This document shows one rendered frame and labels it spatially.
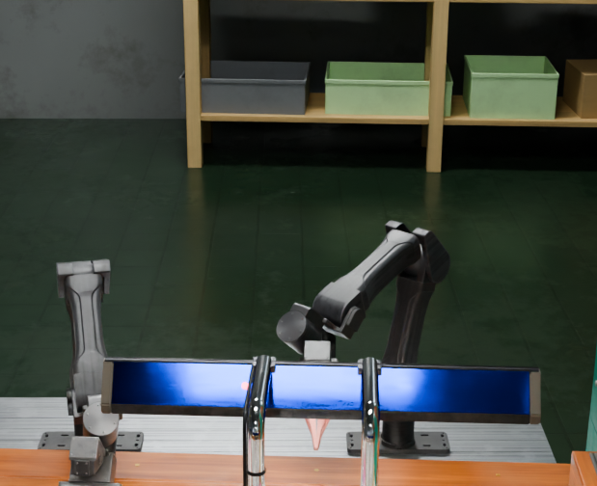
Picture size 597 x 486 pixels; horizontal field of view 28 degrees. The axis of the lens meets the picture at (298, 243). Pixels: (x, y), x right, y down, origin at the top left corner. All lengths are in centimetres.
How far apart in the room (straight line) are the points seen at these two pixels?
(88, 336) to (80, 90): 543
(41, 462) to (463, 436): 83
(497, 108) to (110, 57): 239
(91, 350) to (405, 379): 59
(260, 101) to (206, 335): 216
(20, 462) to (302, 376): 67
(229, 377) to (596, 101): 490
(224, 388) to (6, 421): 90
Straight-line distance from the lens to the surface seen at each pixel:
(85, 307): 209
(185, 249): 528
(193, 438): 244
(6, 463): 222
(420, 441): 241
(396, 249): 219
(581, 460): 204
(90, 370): 205
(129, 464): 218
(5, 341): 451
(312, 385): 172
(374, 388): 164
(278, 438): 243
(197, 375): 173
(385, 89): 634
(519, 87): 635
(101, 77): 741
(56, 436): 246
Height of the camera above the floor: 187
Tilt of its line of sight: 21 degrees down
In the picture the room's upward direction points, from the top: straight up
